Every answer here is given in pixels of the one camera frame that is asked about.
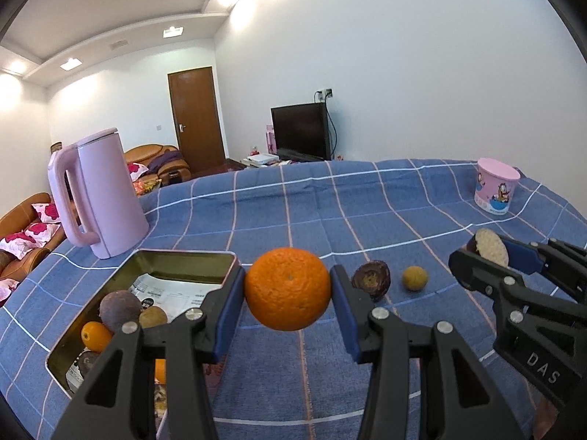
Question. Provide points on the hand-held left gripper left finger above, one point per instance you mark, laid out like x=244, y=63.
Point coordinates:
x=227, y=316

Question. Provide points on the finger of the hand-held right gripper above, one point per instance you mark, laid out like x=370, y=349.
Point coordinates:
x=523, y=254
x=477, y=268

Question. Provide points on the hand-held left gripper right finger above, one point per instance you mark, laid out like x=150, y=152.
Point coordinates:
x=346, y=316

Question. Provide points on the large orange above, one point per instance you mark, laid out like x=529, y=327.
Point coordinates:
x=288, y=288

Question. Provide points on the pink metal tin box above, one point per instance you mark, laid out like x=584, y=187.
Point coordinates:
x=183, y=259

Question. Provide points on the brown-green round fruit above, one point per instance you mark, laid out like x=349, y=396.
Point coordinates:
x=153, y=317

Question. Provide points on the medium orange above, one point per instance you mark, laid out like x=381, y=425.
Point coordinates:
x=160, y=371

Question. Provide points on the large purple passion fruit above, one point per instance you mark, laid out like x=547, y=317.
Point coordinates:
x=120, y=310

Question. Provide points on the small orange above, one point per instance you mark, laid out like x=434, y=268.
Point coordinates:
x=95, y=337

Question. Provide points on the wrinkled dark passion fruit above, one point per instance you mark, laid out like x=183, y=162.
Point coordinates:
x=371, y=280

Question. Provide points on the printed paper leaflet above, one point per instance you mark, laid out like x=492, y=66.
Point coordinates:
x=174, y=291

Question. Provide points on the small yellow-green longan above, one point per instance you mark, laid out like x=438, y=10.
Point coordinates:
x=415, y=278

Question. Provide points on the pink cartoon cup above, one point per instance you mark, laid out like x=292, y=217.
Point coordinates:
x=497, y=188

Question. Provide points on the blue checkered tablecloth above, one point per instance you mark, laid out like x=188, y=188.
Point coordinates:
x=298, y=206

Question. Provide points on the dark brown round fruit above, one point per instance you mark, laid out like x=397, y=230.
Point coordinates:
x=88, y=364

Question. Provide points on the purple cloth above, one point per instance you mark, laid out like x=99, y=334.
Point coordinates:
x=165, y=161

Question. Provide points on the pink floral cushion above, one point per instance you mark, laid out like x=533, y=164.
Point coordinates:
x=48, y=213
x=18, y=247
x=137, y=173
x=41, y=234

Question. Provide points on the pink electric kettle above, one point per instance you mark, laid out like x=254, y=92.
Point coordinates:
x=110, y=192

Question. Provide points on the brown leather armchair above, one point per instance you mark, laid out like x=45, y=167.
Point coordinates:
x=142, y=153

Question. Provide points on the black television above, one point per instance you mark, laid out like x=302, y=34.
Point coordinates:
x=300, y=130

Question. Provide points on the brown wooden door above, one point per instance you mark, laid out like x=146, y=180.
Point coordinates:
x=197, y=119

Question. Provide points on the brown leather sofa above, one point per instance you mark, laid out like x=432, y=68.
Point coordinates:
x=23, y=211

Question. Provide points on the rectangular ceiling light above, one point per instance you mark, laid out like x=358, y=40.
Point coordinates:
x=173, y=32
x=71, y=64

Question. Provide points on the ceiling air vent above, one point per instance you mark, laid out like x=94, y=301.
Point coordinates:
x=118, y=45

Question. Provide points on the wall power socket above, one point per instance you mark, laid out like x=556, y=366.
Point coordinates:
x=324, y=94

